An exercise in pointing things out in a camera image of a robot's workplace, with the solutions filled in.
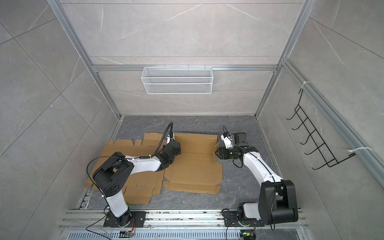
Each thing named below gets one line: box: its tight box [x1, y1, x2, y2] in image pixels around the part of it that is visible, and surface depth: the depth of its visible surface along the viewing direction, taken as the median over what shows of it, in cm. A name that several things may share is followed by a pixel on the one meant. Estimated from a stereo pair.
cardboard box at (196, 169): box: [163, 133, 223, 195], surface depth 88 cm
